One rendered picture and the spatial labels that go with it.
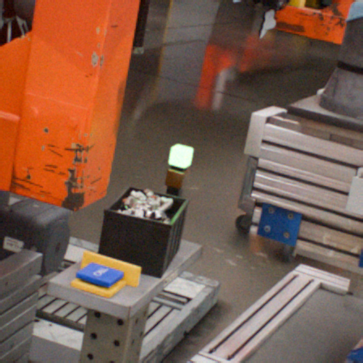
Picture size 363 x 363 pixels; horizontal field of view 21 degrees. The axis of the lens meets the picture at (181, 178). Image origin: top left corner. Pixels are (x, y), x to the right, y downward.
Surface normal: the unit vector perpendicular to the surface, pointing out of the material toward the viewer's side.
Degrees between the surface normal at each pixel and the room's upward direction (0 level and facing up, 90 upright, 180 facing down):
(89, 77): 90
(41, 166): 90
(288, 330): 0
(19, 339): 90
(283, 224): 90
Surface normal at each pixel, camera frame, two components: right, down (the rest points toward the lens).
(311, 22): -0.33, 0.20
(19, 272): 0.93, 0.25
